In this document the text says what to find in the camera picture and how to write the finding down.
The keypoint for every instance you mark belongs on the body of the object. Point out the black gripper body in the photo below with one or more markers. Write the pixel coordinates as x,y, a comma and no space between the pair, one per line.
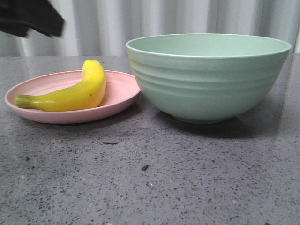
17,17

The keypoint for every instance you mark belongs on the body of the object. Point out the pink plate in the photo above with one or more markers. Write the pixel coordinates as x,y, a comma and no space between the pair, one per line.
121,92

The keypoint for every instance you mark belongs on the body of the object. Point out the green ribbed bowl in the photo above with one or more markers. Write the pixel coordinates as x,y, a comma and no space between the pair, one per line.
206,78

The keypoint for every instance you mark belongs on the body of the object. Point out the grey corrugated curtain backdrop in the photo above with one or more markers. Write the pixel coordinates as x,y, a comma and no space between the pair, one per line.
102,27

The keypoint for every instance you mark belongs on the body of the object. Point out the yellow banana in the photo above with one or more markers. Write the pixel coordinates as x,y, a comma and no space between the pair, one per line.
86,94

